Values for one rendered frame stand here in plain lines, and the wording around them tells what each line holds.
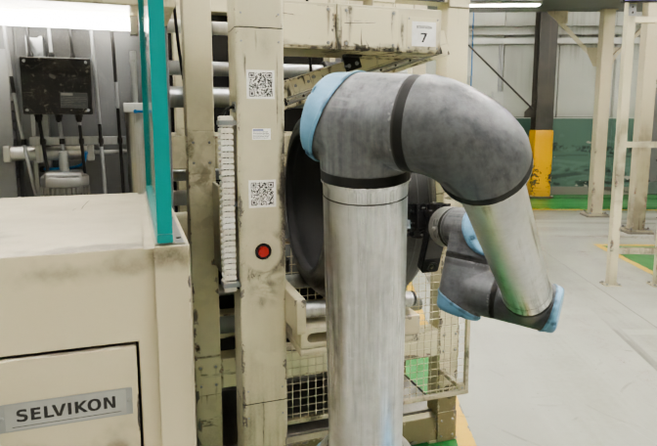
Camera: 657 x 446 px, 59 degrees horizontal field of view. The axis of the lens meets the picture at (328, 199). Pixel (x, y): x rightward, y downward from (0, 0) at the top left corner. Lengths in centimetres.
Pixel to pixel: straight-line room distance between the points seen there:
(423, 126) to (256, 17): 99
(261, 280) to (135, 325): 88
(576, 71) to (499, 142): 1104
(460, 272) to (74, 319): 71
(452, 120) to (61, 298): 50
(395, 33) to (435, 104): 135
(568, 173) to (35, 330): 1115
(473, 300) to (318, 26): 106
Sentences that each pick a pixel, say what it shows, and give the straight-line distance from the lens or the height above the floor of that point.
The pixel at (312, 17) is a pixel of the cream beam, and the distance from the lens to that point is 189.
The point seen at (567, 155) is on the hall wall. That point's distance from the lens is 1158.
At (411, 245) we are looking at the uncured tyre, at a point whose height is 109.
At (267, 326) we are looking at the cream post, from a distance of 166.
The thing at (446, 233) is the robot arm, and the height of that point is 119.
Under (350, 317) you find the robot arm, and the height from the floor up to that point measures 117.
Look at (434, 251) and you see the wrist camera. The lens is 136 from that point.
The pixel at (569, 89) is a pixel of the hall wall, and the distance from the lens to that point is 1164.
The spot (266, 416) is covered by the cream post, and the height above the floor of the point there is 58.
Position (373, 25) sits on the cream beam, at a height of 172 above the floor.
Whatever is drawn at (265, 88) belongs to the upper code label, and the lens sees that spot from 156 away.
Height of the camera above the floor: 142
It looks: 8 degrees down
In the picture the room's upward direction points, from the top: straight up
